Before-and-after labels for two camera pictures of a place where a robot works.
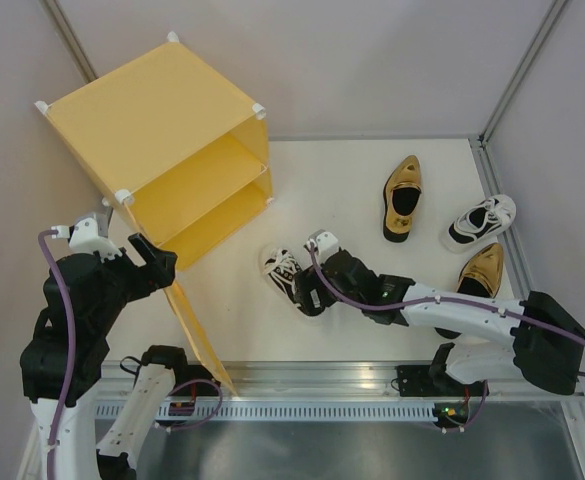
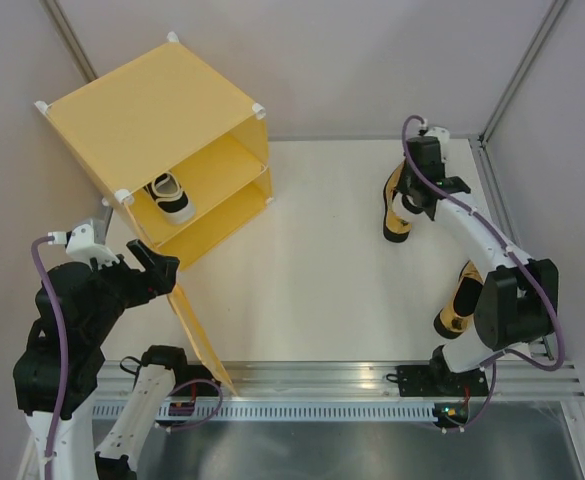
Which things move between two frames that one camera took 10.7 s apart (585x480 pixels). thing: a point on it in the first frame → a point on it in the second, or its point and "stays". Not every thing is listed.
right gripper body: (306, 285) → (407, 180)
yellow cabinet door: (200, 334) stays
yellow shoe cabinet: (188, 147) stays
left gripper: (158, 271) stays
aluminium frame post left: (83, 66) stays
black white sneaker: (281, 265) → (171, 199)
